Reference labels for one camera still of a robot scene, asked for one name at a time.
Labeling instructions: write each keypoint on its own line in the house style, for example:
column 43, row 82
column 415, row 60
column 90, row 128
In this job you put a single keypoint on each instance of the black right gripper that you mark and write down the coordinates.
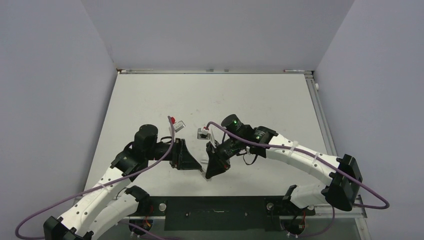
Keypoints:
column 216, row 163

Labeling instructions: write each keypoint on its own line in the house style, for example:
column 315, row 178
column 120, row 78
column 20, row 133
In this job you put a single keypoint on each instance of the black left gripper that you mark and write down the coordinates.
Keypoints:
column 182, row 159

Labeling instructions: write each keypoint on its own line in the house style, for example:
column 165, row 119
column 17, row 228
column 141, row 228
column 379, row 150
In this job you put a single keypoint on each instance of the white remote control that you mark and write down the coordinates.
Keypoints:
column 204, row 162

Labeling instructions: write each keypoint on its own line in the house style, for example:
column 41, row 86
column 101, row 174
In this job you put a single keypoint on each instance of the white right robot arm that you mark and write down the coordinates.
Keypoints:
column 338, row 177

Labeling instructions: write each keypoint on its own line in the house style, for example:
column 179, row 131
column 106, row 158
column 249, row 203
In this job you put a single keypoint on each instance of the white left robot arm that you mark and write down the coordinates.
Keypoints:
column 113, row 197

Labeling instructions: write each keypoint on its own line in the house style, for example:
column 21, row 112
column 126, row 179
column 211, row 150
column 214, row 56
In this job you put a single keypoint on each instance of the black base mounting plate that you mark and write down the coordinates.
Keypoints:
column 219, row 213

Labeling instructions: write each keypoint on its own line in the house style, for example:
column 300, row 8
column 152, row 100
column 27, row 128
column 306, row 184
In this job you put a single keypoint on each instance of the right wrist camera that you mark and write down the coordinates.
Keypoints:
column 205, row 134

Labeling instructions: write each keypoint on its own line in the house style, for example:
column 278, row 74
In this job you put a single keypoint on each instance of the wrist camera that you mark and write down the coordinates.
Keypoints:
column 205, row 134
column 177, row 125

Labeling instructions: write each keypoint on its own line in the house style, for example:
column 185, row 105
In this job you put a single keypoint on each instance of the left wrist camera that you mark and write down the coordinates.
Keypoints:
column 177, row 125

